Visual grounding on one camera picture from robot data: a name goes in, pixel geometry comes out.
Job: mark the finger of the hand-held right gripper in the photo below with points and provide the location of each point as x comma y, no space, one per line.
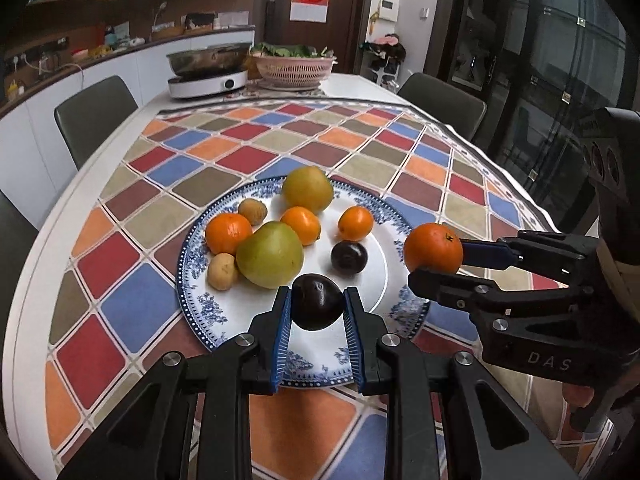
487,253
440,287

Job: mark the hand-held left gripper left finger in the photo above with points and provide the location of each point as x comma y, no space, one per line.
281,340

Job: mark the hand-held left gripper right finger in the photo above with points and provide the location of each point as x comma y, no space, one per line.
354,340

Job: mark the large mandarin orange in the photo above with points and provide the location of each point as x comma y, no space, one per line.
433,248
228,233

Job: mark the blue patterned white plate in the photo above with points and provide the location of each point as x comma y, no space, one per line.
390,280

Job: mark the dark purple plum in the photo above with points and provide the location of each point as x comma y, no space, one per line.
316,302
349,258

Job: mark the green pear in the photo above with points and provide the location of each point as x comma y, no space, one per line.
270,255

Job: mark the small tan round fruit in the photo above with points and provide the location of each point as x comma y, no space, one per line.
221,271

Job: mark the small mandarin orange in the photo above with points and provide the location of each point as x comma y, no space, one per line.
300,225
355,223

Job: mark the yellow pear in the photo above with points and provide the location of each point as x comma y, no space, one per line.
307,190

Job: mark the person's right forearm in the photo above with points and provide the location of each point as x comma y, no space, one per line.
622,280

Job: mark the person's right hand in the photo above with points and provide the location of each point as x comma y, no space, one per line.
577,395

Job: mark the small brown round fruit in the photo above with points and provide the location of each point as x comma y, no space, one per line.
252,211

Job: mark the grey dining chair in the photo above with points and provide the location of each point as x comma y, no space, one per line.
95,115
442,105
15,260

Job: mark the colourful diamond tablecloth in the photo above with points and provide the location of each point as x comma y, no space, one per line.
130,300

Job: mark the glass sliding door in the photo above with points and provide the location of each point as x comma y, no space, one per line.
540,60

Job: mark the shoe rack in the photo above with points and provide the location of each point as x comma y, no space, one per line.
382,60

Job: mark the pink plastic basket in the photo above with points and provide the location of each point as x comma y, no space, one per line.
292,70

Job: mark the white induction cooker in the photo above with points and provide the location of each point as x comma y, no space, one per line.
207,87

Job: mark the brown wooden door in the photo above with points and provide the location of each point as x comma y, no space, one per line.
350,10

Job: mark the green leafy vegetables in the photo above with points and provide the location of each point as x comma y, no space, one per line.
287,51

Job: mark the white kitchen counter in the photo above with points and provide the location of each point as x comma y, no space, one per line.
130,67

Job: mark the white wall intercom panel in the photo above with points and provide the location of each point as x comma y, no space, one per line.
388,11

